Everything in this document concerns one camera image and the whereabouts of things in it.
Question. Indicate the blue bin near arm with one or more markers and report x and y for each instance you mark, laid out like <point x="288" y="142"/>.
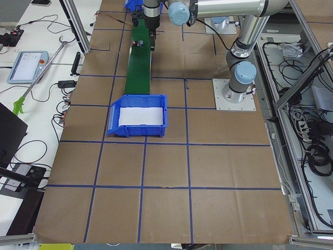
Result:
<point x="135" y="100"/>
<point x="131" y="4"/>

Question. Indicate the green conveyor belt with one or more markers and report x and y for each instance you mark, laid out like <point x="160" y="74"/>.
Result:
<point x="139" y="63"/>

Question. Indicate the aluminium frame post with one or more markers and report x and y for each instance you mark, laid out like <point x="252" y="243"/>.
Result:
<point x="76" y="25"/>

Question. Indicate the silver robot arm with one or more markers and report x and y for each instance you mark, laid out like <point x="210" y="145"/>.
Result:
<point x="152" y="10"/>
<point x="256" y="14"/>

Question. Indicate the white foam pad left bin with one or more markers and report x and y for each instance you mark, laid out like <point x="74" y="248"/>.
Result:
<point x="141" y="116"/>

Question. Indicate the green handled reacher grabber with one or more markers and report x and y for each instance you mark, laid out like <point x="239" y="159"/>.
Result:
<point x="19" y="103"/>

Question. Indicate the black power adapter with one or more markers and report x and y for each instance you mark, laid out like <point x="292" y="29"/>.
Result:
<point x="62" y="84"/>

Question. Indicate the red push button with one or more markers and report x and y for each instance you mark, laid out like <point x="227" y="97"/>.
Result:
<point x="139" y="43"/>

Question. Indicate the black laptop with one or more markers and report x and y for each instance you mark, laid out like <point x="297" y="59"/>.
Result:
<point x="13" y="130"/>

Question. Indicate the black handle bar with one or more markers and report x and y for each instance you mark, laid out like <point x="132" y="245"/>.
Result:
<point x="74" y="69"/>

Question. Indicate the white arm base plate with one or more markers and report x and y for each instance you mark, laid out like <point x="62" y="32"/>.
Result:
<point x="223" y="25"/>
<point x="227" y="100"/>

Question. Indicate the teach pendant tablet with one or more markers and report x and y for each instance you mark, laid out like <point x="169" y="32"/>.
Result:
<point x="27" y="66"/>

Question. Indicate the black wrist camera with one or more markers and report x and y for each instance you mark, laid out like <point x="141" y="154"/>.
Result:
<point x="136" y="16"/>

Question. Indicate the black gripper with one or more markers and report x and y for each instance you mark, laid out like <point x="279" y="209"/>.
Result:
<point x="151" y="23"/>

